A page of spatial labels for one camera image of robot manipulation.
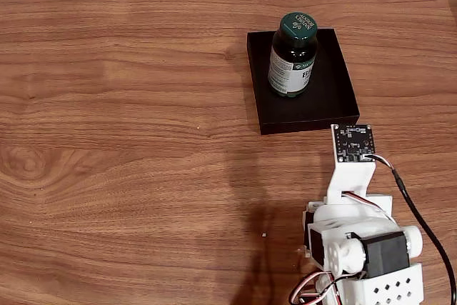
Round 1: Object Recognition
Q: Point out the green pill bottle white label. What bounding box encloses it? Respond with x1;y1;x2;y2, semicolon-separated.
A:
267;11;319;99

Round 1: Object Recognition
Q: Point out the shallow black cardboard box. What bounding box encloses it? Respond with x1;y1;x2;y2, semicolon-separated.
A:
246;28;361;136

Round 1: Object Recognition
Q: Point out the red white black gripper wire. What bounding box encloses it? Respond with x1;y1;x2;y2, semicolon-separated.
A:
341;191;398;224

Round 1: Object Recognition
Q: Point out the white printed camera mount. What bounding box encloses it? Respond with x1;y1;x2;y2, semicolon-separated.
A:
326;160;378;206

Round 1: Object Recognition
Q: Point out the black camera cable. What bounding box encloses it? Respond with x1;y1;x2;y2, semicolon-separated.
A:
363;154;457;299

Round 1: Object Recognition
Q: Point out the bare camera circuit board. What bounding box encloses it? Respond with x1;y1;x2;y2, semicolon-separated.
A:
330;123;377;164

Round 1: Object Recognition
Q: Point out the looped red white black wire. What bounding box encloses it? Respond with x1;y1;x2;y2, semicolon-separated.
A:
288;270;358;305

